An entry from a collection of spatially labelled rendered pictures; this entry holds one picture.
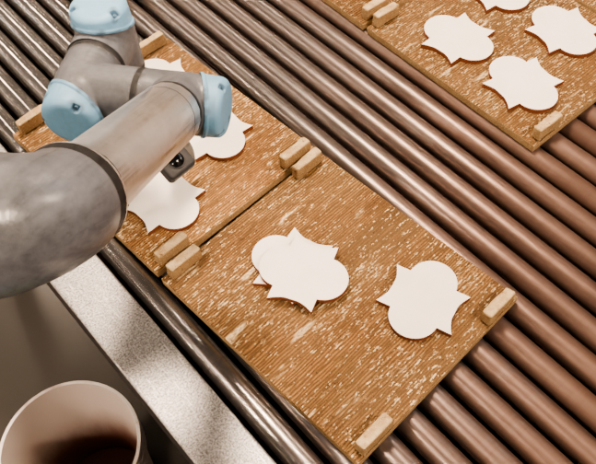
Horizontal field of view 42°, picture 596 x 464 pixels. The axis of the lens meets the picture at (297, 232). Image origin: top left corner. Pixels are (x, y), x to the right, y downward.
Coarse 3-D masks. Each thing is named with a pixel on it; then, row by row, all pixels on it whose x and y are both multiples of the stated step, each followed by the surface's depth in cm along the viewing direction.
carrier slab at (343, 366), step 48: (288, 192) 128; (336, 192) 127; (240, 240) 122; (336, 240) 122; (384, 240) 122; (432, 240) 121; (192, 288) 118; (240, 288) 118; (384, 288) 117; (480, 288) 116; (240, 336) 113; (288, 336) 113; (336, 336) 112; (384, 336) 112; (432, 336) 112; (480, 336) 112; (288, 384) 108; (336, 384) 108; (384, 384) 108; (432, 384) 108; (336, 432) 104
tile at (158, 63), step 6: (150, 60) 145; (156, 60) 145; (162, 60) 145; (180, 60) 145; (150, 66) 144; (156, 66) 144; (162, 66) 144; (168, 66) 144; (174, 66) 144; (180, 66) 144
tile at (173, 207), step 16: (160, 176) 129; (144, 192) 127; (160, 192) 127; (176, 192) 127; (192, 192) 127; (128, 208) 126; (144, 208) 126; (160, 208) 125; (176, 208) 125; (192, 208) 125; (160, 224) 124; (176, 224) 124; (192, 224) 124
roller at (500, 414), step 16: (48, 0) 161; (64, 0) 160; (64, 16) 158; (464, 368) 111; (448, 384) 111; (464, 384) 109; (480, 384) 109; (464, 400) 110; (480, 400) 108; (496, 400) 108; (480, 416) 109; (496, 416) 107; (512, 416) 106; (496, 432) 107; (512, 432) 105; (528, 432) 105; (512, 448) 106; (528, 448) 104; (544, 448) 104
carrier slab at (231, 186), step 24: (168, 48) 148; (192, 72) 144; (240, 96) 140; (240, 120) 137; (264, 120) 137; (24, 144) 136; (264, 144) 134; (288, 144) 134; (192, 168) 131; (216, 168) 131; (240, 168) 131; (264, 168) 131; (288, 168) 130; (216, 192) 128; (240, 192) 128; (264, 192) 129; (216, 216) 125; (120, 240) 125; (144, 240) 123; (192, 240) 123
